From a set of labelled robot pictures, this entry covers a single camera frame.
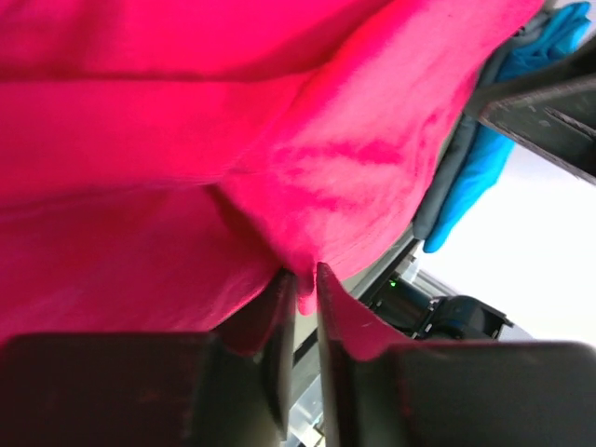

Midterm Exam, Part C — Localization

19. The blue folded t shirt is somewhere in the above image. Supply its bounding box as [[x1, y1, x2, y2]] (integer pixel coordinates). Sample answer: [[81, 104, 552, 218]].
[[413, 1, 591, 253]]

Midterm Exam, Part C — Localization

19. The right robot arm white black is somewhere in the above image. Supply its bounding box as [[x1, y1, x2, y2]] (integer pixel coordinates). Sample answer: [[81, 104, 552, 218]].
[[367, 276, 513, 340]]

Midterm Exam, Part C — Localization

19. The red t shirt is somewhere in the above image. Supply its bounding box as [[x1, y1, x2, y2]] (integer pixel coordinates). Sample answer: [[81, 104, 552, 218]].
[[1, 1, 541, 338]]

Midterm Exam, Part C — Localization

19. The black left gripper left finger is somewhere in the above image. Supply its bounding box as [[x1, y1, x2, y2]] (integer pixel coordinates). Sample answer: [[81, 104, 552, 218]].
[[1, 272, 296, 446]]

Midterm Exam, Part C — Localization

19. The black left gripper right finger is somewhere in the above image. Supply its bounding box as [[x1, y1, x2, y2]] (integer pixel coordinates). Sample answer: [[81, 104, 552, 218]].
[[317, 264, 595, 446]]

